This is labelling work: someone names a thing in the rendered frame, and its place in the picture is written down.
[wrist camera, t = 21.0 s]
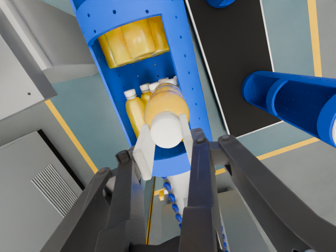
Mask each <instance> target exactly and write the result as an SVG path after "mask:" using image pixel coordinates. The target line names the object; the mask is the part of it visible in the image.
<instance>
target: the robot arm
mask: <svg viewBox="0 0 336 252"><path fill-rule="evenodd" d="M179 119H180V125H181V132H182V138H183V142H184V146H185V149H186V153H187V156H188V159H189V163H190V177H189V188H188V200H187V206H186V207H184V208H183V213H182V222H181V231H180V235H179V236H176V237H174V238H172V239H169V240H167V241H165V242H163V243H161V244H159V245H150V244H146V228H145V211H144V194H143V181H142V179H141V176H142V178H143V180H145V181H147V180H150V179H151V178H152V171H153V163H154V154H155V146H156V144H155V143H154V142H153V140H152V138H151V130H150V127H149V124H147V123H146V124H143V126H142V128H141V131H140V133H139V136H138V139H137V142H136V145H134V146H132V147H131V148H130V149H124V150H122V151H119V152H118V153H117V154H116V155H115V158H116V160H117V162H118V167H117V168H115V169H113V170H111V169H110V167H103V168H101V169H100V170H99V171H97V172H96V173H95V175H94V176H93V178H92V179H91V180H90V182H89V183H88V185H87V186H86V187H85V189H84V190H83V192H82V193H81V194H80V196H79V197H78V199H77V200H76V201H75V203H74V204H73V206H72V207H71V208H70V210H69V211H68V213H67V214H66V215H65V217H64V218H63V220H62V221H61V222H60V224H59V225H58V227H57V228H56V229H55V231H54V232H53V234H52V235H51V236H50V238H49V239H48V241H47V242H46V243H45V245H44V246H43V248H42V249H41V250H40V252H225V247H224V241H223V233H222V225H221V216H220V208H219V199H218V191H217V182H216V174H215V173H216V170H215V166H223V167H224V169H225V171H226V172H227V174H228V175H229V177H230V178H231V180H232V182H233V183H234V185H235V186H236V188H237V189H238V191H239V193H240V194H241V196H242V197H243V199H244V200H245V202H246V204H247V205H248V207H249V208H250V210H251V211H252V213H253V215H254V216H255V218H256V219H257V221H258V222H259V224H260V226H261V227H262V229H263V230H264V232H265V233H266V235H267V237H268V238H269V240H270V241H271V243H272V244H273V246H274V248H275V249H276V251H277V252H336V226H335V225H333V224H332V223H330V222H328V221H327V220H325V219H323V218H322V217H320V216H318V215H317V214H316V213H315V212H314V211H313V210H312V209H311V208H310V207H309V206H308V205H307V204H305V203H304V202H303V201H302V200H301V199H300V198H299V197H298V196H297V195H296V194H295V193H294V192H293V191H292V190H291V189H290V188H288V187H287V186H286V185H285V184H284V183H283V182H282V181H281V180H280V179H279V178H278V177H277V176H276V175H275V174H274V173H273V172H271V171H270V170H269V169H268V168H267V167H266V166H265V165H264V164H263V163H262V162H261V161H260V160H259V159H258V158H257V157H256V156H254V155H253V154H252V153H251V152H250V151H249V150H248V149H247V148H246V147H245V146H244V145H243V144H242V143H241V142H240V141H239V140H237V139H236V138H235V137H234V136H233V135H230V134H225V135H222V136H220V137H219V138H218V139H217V140H218V141H209V140H208V139H207V138H206V136H205V134H204V132H203V130H202V128H200V127H198V128H194V129H190V128H189V125H188V121H187V117H186V114H185V113H181V114H180V115H179ZM103 192H104V193H105V194H104V195H103Z"/></svg>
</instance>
